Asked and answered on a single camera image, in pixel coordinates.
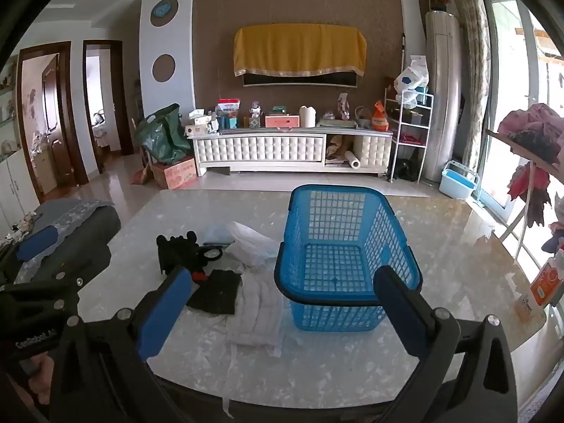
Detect white cupboard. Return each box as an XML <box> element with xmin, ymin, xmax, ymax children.
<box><xmin>0</xmin><ymin>147</ymin><xmax>40</xmax><ymax>230</ymax></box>

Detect white television cabinet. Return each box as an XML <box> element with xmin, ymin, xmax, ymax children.
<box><xmin>189</xmin><ymin>125</ymin><xmax>394</xmax><ymax>177</ymax></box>

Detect white plastic bag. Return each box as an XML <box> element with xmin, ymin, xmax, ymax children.
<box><xmin>225</xmin><ymin>221</ymin><xmax>279</xmax><ymax>269</ymax></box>

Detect black gloves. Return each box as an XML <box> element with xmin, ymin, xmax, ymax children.
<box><xmin>156</xmin><ymin>230</ymin><xmax>208</xmax><ymax>283</ymax></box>

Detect pink cloth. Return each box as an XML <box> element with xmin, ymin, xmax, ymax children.
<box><xmin>498</xmin><ymin>103</ymin><xmax>564</xmax><ymax>164</ymax></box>

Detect white metal rack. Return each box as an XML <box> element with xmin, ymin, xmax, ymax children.
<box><xmin>383</xmin><ymin>86</ymin><xmax>435</xmax><ymax>183</ymax></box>

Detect cardboard box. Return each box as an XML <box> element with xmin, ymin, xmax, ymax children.
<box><xmin>151</xmin><ymin>156</ymin><xmax>197</xmax><ymax>190</ymax></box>

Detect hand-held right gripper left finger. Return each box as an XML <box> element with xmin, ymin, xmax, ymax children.
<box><xmin>50</xmin><ymin>265</ymin><xmax>195</xmax><ymax>423</ymax></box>

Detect pink drawer box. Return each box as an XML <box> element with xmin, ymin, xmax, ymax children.
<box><xmin>264</xmin><ymin>115</ymin><xmax>300</xmax><ymax>129</ymax></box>

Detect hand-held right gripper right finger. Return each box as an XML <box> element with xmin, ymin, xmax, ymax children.
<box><xmin>372</xmin><ymin>265</ymin><xmax>518</xmax><ymax>423</ymax></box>

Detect red cloth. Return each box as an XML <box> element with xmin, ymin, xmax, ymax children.
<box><xmin>507</xmin><ymin>163</ymin><xmax>553</xmax><ymax>227</ymax></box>

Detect blue plastic basket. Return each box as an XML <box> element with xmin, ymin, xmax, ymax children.
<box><xmin>274</xmin><ymin>184</ymin><xmax>423</xmax><ymax>332</ymax></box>

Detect orange packet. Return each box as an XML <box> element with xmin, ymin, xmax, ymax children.
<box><xmin>513</xmin><ymin>247</ymin><xmax>564</xmax><ymax>322</ymax></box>

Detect standing air conditioner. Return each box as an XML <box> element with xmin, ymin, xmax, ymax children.
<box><xmin>423</xmin><ymin>10</ymin><xmax>462</xmax><ymax>182</ymax></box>

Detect green bag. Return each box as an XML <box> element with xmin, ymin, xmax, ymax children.
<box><xmin>134</xmin><ymin>103</ymin><xmax>193</xmax><ymax>166</ymax></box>

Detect light blue plastic bin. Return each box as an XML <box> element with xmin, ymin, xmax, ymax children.
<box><xmin>438</xmin><ymin>161</ymin><xmax>480</xmax><ymax>200</ymax></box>

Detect blue wall clock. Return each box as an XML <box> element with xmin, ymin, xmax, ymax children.
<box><xmin>150</xmin><ymin>0</ymin><xmax>179</xmax><ymax>27</ymax></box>

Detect white package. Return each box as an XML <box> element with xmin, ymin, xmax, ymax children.
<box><xmin>393</xmin><ymin>55</ymin><xmax>430</xmax><ymax>109</ymax></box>

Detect white cloth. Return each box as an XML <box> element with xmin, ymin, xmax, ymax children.
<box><xmin>220</xmin><ymin>262</ymin><xmax>286</xmax><ymax>419</ymax></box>

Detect floral curtain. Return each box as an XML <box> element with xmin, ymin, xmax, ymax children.
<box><xmin>447</xmin><ymin>0</ymin><xmax>492</xmax><ymax>177</ymax></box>

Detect orange bag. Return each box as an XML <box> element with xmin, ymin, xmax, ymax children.
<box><xmin>370</xmin><ymin>100</ymin><xmax>389</xmax><ymax>131</ymax></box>

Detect brown wooden door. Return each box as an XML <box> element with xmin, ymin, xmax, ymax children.
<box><xmin>42</xmin><ymin>53</ymin><xmax>75</xmax><ymax>188</ymax></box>

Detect person's left hand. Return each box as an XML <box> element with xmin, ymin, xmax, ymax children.
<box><xmin>6</xmin><ymin>352</ymin><xmax>56</xmax><ymax>411</ymax></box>

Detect dark knit cloth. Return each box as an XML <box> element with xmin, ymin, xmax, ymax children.
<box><xmin>186</xmin><ymin>269</ymin><xmax>243</xmax><ymax>315</ymax></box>

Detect red lid container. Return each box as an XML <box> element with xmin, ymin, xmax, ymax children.
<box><xmin>216</xmin><ymin>98</ymin><xmax>242</xmax><ymax>117</ymax></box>

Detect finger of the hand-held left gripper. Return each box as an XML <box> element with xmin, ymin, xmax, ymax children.
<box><xmin>0</xmin><ymin>226</ymin><xmax>61</xmax><ymax>270</ymax></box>
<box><xmin>0</xmin><ymin>273</ymin><xmax>85</xmax><ymax>332</ymax></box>

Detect round brown wall disc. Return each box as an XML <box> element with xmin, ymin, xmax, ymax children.
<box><xmin>152</xmin><ymin>54</ymin><xmax>176</xmax><ymax>82</ymax></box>

